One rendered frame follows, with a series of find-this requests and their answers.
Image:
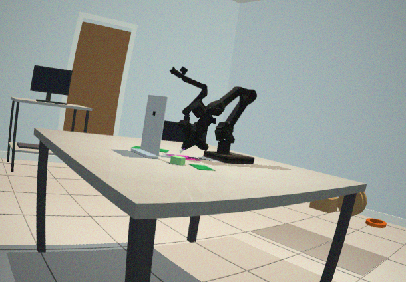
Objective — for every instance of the green flat square mat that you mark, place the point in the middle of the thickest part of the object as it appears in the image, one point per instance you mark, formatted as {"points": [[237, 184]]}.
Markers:
{"points": [[200, 167]]}

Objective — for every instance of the light green block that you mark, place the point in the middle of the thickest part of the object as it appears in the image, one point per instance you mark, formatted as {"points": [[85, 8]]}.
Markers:
{"points": [[178, 160]]}

